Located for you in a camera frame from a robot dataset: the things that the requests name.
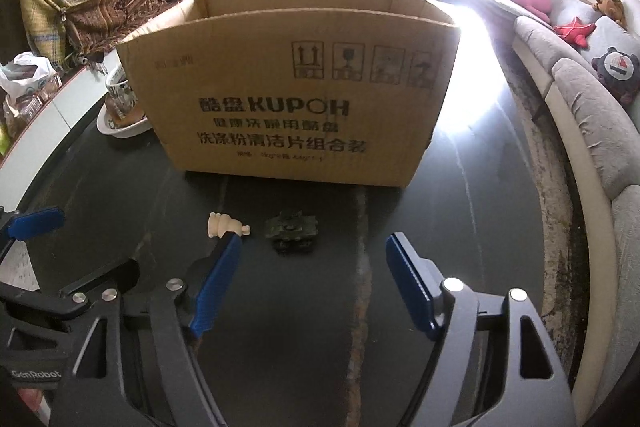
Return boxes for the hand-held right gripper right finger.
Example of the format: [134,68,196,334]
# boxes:
[385,232,576,427]

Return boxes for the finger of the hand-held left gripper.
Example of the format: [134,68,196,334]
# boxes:
[0,206,66,258]
[0,258,141,323]

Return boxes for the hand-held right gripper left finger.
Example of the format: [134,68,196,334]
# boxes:
[47,234,244,427]

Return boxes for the dark green toy tank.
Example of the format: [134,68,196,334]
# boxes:
[264,210,320,255]

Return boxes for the printed cardboard box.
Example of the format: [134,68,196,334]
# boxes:
[116,0,461,188]

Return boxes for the black desktop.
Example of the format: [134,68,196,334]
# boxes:
[0,7,548,427]

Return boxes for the person's left hand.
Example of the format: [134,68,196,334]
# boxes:
[19,388,52,414]

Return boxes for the beige toy figure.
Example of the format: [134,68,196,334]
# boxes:
[207,212,252,240]

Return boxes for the packaged snacks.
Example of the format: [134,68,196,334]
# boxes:
[2,77,63,128]

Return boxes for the white low cabinet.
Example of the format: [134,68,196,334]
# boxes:
[0,2,201,168]

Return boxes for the patterned bowl on plate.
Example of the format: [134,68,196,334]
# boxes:
[96,104,153,138]

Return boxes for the white plastic bag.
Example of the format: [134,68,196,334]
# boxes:
[0,52,57,98]

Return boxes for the patterned rug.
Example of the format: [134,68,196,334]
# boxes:
[500,57,586,388]

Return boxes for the brown patterned cloth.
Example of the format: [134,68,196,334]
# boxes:
[65,0,166,62]

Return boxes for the grey sofa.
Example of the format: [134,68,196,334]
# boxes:
[480,0,640,413]

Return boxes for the navy round cushion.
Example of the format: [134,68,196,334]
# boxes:
[591,47,640,105]

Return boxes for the red starfish plush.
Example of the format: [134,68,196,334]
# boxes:
[552,17,597,50]

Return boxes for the pink plush toy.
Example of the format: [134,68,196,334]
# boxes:
[500,0,553,22]

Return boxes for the brown plush toy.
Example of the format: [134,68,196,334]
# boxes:
[593,0,627,28]

